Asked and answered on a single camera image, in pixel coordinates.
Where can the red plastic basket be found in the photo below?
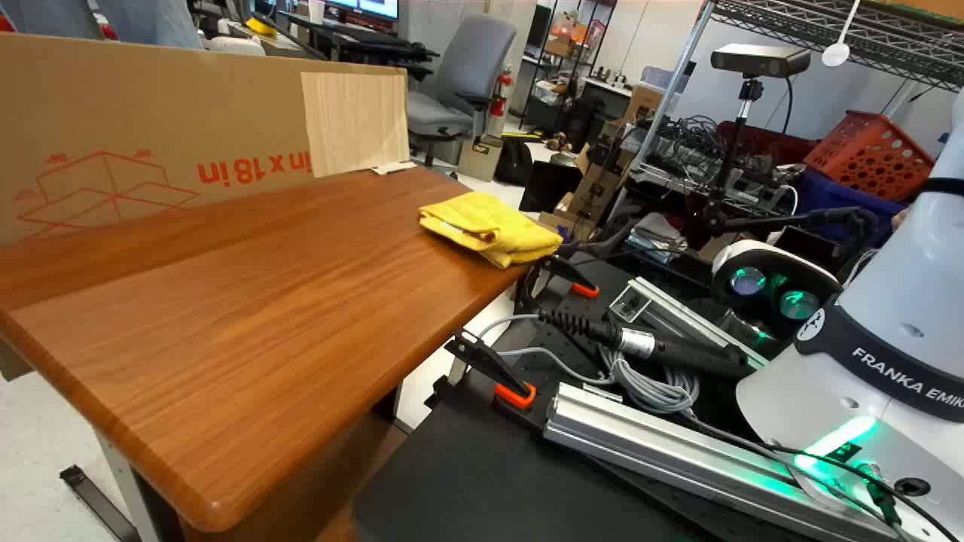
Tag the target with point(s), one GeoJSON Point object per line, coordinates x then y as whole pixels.
{"type": "Point", "coordinates": [868, 154]}

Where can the silver aluminium rail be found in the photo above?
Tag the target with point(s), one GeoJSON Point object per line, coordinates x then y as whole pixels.
{"type": "Point", "coordinates": [653, 442]}

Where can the black metal table leg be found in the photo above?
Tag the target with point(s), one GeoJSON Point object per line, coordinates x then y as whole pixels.
{"type": "Point", "coordinates": [117, 491]}

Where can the blue plastic bin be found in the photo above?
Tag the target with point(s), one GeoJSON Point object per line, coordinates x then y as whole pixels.
{"type": "Point", "coordinates": [845, 199]}

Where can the white round hanging lamp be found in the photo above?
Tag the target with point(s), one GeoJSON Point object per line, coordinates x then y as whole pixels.
{"type": "Point", "coordinates": [835, 51]}

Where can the yellow towel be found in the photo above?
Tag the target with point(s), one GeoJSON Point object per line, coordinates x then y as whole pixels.
{"type": "Point", "coordinates": [486, 231]}

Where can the large brown cardboard box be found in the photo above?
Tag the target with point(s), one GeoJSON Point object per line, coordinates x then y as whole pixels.
{"type": "Point", "coordinates": [153, 121]}

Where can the computer monitor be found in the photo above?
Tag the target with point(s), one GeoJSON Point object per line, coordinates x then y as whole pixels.
{"type": "Point", "coordinates": [367, 6]}

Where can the black mounting board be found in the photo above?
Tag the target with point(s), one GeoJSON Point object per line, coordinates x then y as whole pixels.
{"type": "Point", "coordinates": [482, 483]}

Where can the white device with green lenses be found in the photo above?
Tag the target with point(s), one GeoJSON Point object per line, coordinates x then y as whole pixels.
{"type": "Point", "coordinates": [773, 281]}

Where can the short silver extrusion box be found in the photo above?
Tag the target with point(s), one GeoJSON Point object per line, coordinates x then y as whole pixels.
{"type": "Point", "coordinates": [682, 315]}

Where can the black camera on stand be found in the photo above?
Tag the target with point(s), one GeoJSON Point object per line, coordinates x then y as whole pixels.
{"type": "Point", "coordinates": [761, 61]}

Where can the grey office chair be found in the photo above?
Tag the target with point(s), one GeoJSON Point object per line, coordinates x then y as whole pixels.
{"type": "Point", "coordinates": [468, 76]}

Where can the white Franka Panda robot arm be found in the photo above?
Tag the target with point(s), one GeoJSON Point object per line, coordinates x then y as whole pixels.
{"type": "Point", "coordinates": [905, 302]}

